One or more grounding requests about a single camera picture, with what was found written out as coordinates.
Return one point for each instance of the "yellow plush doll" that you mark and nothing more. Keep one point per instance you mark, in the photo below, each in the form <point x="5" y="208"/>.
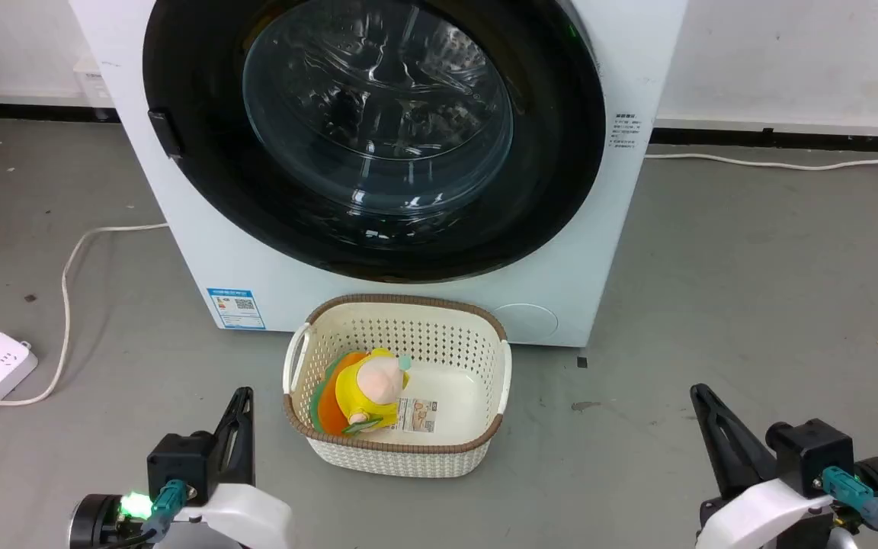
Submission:
<point x="372" y="389"/>

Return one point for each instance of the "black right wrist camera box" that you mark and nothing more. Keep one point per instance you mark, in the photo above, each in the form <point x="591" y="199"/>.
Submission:
<point x="809" y="454"/>

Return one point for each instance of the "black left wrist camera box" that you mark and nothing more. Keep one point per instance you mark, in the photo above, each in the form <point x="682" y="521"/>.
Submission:
<point x="178" y="465"/>

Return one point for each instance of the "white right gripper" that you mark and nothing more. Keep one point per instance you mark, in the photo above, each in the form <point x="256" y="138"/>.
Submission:
<point x="767" y="515"/>

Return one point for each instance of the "printed paper label card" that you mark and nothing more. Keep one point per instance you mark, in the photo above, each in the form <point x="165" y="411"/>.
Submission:
<point x="421" y="415"/>

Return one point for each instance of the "blue energy label sticker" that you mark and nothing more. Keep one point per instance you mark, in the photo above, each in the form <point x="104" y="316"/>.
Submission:
<point x="236" y="308"/>

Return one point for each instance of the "white front-load washing machine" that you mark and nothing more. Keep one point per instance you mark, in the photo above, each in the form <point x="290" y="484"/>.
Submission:
<point x="203" y="252"/>

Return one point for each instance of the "round black glass washer door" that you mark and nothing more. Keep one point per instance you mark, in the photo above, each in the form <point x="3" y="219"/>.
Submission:
<point x="378" y="137"/>

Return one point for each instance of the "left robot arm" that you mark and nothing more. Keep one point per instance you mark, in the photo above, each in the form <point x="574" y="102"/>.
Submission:
<point x="94" y="522"/>

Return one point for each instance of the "small printed text sticker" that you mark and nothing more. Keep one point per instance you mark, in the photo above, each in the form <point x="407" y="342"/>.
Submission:
<point x="624" y="130"/>

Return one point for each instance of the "cream perforated laundry basket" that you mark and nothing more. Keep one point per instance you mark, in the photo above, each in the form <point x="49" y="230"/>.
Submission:
<point x="401" y="457"/>

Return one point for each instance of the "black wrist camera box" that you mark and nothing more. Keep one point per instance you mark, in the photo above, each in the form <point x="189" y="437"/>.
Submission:
<point x="809" y="454"/>
<point x="178" y="465"/>

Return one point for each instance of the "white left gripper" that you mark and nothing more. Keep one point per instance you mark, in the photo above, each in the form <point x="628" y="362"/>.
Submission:
<point x="245" y="515"/>

